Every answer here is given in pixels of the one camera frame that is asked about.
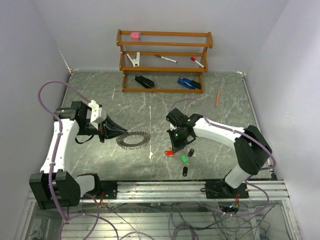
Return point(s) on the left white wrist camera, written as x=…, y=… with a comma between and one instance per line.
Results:
x=96, y=112

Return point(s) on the red-capped marker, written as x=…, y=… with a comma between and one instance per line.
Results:
x=197, y=62
x=166, y=58

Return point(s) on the black stapler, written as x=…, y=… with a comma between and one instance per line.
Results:
x=145, y=82

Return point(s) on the white plastic clip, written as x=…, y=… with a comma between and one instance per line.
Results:
x=134, y=61

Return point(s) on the aluminium mounting rail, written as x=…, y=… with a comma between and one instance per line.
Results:
x=160, y=191

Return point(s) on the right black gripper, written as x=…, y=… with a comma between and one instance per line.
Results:
x=176, y=145

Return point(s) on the black key tag upper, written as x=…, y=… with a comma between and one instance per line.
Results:
x=191, y=153

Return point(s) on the wooden three-tier shelf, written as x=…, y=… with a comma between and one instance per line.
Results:
x=179, y=46

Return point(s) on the red key tag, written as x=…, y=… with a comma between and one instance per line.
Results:
x=169, y=153

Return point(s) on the orange pencil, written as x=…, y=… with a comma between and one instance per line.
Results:
x=218, y=98

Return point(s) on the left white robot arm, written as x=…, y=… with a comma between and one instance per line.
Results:
x=79, y=119

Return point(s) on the pink eraser block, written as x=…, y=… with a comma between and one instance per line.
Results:
x=135, y=36

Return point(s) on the metal disc with keyrings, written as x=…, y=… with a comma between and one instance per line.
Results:
x=133, y=140

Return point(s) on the green key tag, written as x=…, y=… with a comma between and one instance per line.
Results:
x=184, y=159

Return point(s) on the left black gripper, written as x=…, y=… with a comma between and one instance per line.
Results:
x=108, y=129

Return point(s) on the blue stapler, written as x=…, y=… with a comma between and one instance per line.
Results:
x=189, y=84

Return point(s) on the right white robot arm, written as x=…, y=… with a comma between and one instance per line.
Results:
x=251, y=148

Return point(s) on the red-capped marker left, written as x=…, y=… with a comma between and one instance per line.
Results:
x=166, y=58

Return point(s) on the red-capped marker right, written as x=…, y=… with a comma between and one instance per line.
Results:
x=197, y=62

